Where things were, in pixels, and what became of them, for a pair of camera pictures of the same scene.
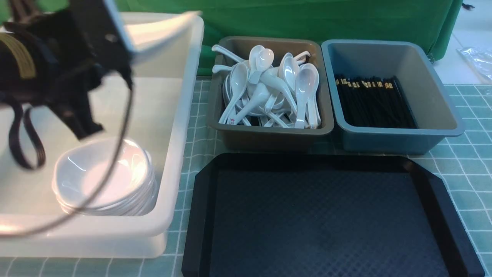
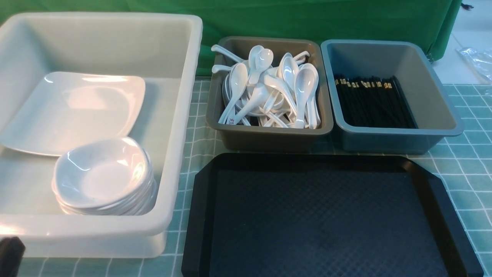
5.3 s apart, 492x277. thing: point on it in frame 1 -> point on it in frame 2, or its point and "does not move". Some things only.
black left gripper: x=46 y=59 -> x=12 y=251
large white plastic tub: x=166 y=48 does not move
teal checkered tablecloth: x=464 y=161 does not move
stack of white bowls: x=83 y=168 does not move
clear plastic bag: x=480 y=59 does not move
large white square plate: x=165 y=37 -> x=67 y=107
